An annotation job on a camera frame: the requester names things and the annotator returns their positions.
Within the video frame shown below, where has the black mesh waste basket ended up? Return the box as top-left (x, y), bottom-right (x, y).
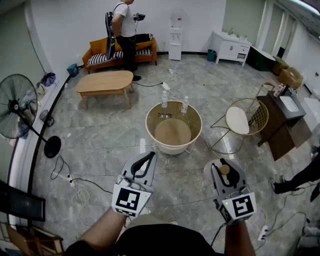
top-left (39, 109), bottom-right (55, 128)

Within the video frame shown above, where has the black power cable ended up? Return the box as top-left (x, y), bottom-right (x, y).
top-left (131, 81), bottom-right (164, 88)

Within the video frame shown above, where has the white water dispenser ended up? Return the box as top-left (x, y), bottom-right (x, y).
top-left (169, 9), bottom-right (183, 61)

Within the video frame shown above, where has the curved back metal chair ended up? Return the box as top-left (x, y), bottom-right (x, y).
top-left (247, 82), bottom-right (276, 111)

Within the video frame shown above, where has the black flat screen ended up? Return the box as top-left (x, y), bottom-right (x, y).
top-left (0, 179), bottom-right (47, 223)

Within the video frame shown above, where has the dark green bathtub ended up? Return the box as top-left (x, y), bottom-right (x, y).
top-left (246, 45), bottom-right (276, 72)

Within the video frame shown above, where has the person's left forearm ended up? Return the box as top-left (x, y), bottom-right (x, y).
top-left (79, 207), bottom-right (131, 251)

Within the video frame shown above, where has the large cardboard box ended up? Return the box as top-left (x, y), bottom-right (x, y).
top-left (277, 66), bottom-right (305, 90)

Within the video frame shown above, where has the orange sofa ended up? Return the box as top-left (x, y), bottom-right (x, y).
top-left (82, 37), bottom-right (158, 75)

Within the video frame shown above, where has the orange throw pillow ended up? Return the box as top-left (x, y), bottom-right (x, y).
top-left (135, 40), bottom-right (154, 51)

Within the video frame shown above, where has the small cardboard box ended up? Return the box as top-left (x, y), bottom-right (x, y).
top-left (271, 56), bottom-right (290, 76)

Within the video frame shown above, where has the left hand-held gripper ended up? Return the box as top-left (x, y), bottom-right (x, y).
top-left (111, 151), bottom-right (158, 218)

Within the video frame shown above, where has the beige tote bag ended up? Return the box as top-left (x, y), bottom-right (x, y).
top-left (36, 82), bottom-right (48, 102)

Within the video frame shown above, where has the coiled white cable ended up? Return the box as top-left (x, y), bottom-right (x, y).
top-left (157, 51), bottom-right (181, 83)

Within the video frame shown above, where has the round glass side table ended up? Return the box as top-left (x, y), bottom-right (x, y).
top-left (145, 100), bottom-right (203, 156)

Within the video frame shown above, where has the dark wooden washstand with sink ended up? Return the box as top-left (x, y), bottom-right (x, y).
top-left (256, 90), bottom-right (313, 162)

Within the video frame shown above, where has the black standing fan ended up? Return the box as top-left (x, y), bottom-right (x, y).
top-left (0, 73), bottom-right (62, 159)

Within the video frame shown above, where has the person's right forearm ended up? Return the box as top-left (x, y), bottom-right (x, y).
top-left (224, 221), bottom-right (256, 256)

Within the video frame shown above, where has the oval wooden low table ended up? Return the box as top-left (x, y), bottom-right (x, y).
top-left (75, 70), bottom-right (135, 110)

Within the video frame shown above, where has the clear plastic water bottle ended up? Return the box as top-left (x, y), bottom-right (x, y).
top-left (180, 95), bottom-right (189, 114)
top-left (160, 90), bottom-right (169, 109)

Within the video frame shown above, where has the teal storage box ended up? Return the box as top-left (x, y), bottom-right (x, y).
top-left (66, 63), bottom-right (80, 78)

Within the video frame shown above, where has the small round wooden ball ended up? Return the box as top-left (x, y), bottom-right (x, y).
top-left (203, 159), bottom-right (231, 185)

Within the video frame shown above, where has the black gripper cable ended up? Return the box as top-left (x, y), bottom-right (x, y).
top-left (210, 222), bottom-right (227, 247)

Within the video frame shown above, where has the white vanity cabinet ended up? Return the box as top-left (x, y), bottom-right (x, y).
top-left (211, 30), bottom-right (253, 67)

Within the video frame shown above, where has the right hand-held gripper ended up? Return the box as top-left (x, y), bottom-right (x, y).
top-left (211, 158), bottom-right (258, 226)

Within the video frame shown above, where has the striped seat cushion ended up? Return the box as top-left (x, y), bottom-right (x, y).
top-left (87, 47), bottom-right (153, 66)

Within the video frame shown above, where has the purple bag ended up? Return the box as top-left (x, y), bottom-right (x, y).
top-left (40, 72), bottom-right (57, 88)

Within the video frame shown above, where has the person's black shirt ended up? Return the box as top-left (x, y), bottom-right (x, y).
top-left (63, 223), bottom-right (226, 256)

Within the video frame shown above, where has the gold wire chair white seat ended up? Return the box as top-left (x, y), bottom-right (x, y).
top-left (210, 98), bottom-right (270, 155)

